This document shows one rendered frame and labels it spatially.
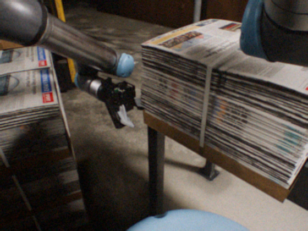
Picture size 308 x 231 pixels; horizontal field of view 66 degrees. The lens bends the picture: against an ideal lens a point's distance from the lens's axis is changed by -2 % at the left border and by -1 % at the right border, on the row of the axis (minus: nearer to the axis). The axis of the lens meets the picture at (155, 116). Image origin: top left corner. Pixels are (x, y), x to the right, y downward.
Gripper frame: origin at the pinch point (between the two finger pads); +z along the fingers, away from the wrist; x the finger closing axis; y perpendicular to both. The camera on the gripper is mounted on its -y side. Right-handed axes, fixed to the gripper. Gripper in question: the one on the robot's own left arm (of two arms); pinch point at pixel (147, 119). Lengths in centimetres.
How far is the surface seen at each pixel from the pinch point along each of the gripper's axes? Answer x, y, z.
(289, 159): -5.4, 13.8, 39.1
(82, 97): 59, -77, -152
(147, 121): -4.8, 4.4, 5.0
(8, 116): -29.9, 4.2, -24.9
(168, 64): -4.9, 22.5, 11.9
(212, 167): 59, -68, -4
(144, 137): 57, -77, -62
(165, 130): -4.9, 4.8, 11.5
